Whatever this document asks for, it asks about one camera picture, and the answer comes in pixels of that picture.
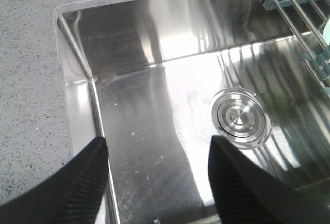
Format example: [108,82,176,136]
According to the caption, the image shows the mint green round plate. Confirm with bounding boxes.
[322,19,330,45]

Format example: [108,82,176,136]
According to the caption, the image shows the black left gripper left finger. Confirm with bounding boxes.
[1,137,108,223]

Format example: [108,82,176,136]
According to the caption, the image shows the round steel sink drain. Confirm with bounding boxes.
[209,87,272,150]

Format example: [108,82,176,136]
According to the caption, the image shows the stainless steel sink basin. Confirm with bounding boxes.
[55,0,329,223]

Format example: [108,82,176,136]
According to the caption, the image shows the teal and steel dish rack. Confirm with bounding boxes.
[262,0,329,99]

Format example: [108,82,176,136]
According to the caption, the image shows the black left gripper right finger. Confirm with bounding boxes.
[208,136,329,223]

